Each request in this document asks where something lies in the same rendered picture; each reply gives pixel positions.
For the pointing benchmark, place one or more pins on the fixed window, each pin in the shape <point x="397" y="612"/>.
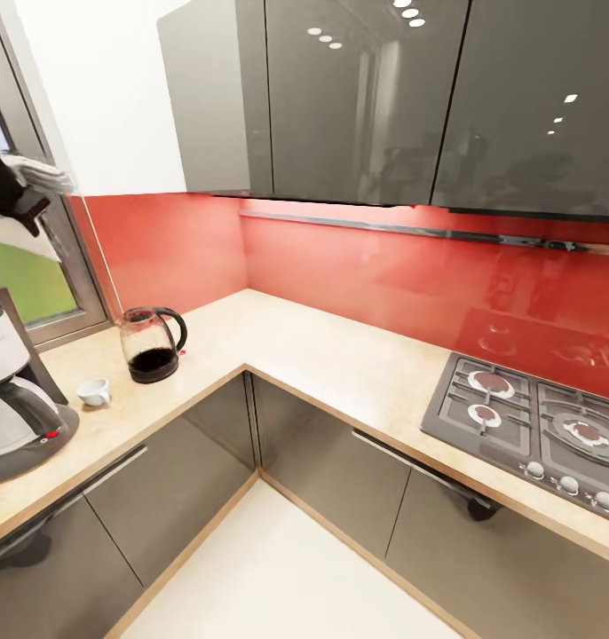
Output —
<point x="61" y="301"/>

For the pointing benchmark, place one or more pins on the burner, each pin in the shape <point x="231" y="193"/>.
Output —
<point x="548" y="434"/>

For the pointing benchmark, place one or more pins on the coffee maker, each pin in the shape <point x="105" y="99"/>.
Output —
<point x="35" y="420"/>

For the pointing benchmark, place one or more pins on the coffee cup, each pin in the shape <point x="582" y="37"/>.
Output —
<point x="95" y="392"/>

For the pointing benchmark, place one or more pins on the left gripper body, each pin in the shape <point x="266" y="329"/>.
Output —
<point x="18" y="201"/>

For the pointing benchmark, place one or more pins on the paper coffee filter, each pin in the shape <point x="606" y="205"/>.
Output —
<point x="14" y="233"/>

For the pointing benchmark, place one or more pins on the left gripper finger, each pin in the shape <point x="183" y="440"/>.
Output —
<point x="33" y="227"/>

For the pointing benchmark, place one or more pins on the electric kettle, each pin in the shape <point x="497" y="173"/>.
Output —
<point x="148" y="345"/>

